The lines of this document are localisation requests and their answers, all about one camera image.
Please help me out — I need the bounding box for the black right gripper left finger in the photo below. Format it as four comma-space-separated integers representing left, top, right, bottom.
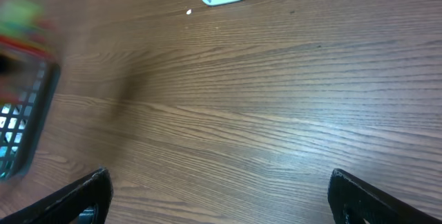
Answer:
1, 167, 113, 224

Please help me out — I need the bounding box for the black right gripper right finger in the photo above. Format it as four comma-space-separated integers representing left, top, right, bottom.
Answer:
327, 169, 441, 224

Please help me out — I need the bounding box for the green snack bag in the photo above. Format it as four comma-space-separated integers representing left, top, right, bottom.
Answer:
1, 0, 55, 61

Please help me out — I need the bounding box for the grey plastic lattice basket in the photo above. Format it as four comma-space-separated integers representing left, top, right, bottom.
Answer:
1, 51, 61, 182

